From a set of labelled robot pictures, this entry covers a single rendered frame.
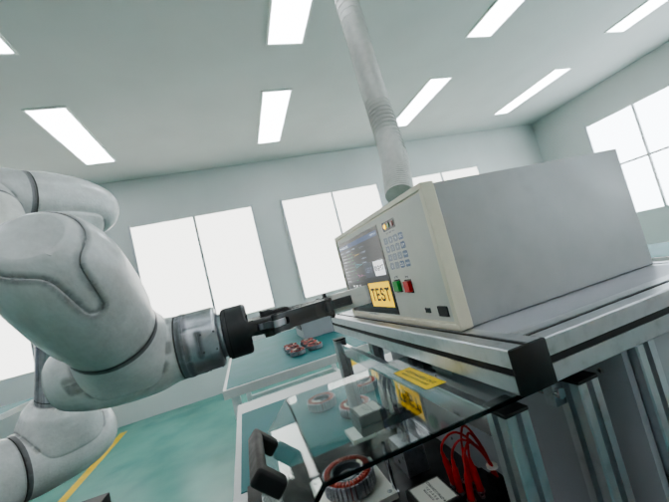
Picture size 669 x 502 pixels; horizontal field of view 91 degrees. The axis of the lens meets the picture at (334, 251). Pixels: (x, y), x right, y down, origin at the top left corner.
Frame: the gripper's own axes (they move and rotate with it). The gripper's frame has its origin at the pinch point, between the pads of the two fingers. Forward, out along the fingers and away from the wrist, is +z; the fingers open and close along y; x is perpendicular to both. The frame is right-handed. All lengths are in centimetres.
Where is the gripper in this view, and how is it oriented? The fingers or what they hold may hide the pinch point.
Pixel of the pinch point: (348, 299)
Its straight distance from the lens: 55.4
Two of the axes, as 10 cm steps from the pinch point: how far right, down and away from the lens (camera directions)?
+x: -2.5, -9.7, 0.7
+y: 2.6, -1.4, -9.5
